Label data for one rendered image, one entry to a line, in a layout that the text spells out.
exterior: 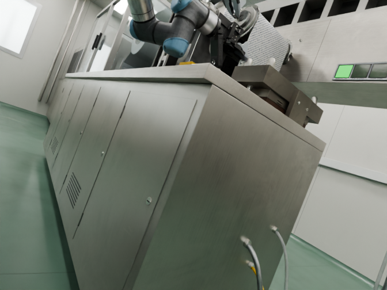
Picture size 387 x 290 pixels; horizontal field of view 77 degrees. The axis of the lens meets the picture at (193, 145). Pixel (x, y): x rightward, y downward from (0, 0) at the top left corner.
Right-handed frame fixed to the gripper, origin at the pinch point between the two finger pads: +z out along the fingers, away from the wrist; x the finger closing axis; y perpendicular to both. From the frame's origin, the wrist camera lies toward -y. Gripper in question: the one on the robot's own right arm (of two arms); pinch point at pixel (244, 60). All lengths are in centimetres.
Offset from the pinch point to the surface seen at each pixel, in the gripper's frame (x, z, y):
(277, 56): -0.3, 16.7, 10.4
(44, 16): 556, -70, 90
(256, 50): -0.3, 4.0, 6.1
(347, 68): -24.8, 29.3, 10.7
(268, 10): 32, 31, 49
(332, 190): 59, 263, -31
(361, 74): -30.6, 29.3, 8.0
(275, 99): -18.9, 3.6, -14.0
